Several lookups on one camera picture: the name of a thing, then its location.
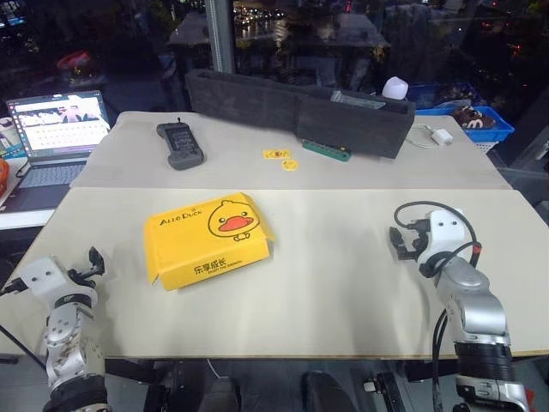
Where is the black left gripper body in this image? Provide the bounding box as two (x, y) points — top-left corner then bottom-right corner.
(66, 266), (94, 290)

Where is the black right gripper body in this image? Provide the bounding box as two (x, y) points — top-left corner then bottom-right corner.
(401, 217), (431, 260)

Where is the yellow duck cardboard box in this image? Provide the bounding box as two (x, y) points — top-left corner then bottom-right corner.
(144, 192), (277, 294)

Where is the white charger plug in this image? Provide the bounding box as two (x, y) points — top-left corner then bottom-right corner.
(430, 129), (454, 148)

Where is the green plastic strip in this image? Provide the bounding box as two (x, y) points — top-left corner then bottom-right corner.
(301, 137), (354, 162)

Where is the white plastic basket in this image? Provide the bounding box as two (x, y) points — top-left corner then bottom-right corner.
(473, 138), (504, 153)

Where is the blue plastic basket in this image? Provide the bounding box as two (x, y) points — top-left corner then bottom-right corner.
(413, 104), (516, 143)

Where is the open grey laptop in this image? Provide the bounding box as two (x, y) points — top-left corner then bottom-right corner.
(5, 89), (112, 191)

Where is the clear plastic packet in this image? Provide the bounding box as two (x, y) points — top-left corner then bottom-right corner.
(329, 89), (388, 111)

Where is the black handheld remote controller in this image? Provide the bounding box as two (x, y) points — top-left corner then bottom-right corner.
(155, 117), (208, 171)

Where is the white dome lamp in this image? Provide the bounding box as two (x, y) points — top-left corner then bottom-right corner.
(381, 76), (409, 101)

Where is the long dark grey felt box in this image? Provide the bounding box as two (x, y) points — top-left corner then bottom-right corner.
(184, 68), (417, 165)

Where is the grey metal pillar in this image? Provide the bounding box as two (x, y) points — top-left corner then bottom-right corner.
(205, 0), (237, 74)

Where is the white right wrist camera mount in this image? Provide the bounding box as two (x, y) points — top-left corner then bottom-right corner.
(417, 209), (468, 265)

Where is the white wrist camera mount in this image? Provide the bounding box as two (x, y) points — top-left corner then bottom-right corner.
(417, 209), (468, 265)
(19, 256), (73, 300)

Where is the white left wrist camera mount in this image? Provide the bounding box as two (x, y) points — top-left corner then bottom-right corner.
(19, 256), (73, 300)

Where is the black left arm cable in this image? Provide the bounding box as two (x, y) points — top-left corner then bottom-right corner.
(0, 277), (46, 371)

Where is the white charger cable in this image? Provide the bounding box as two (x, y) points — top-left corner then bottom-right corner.
(404, 124), (439, 149)

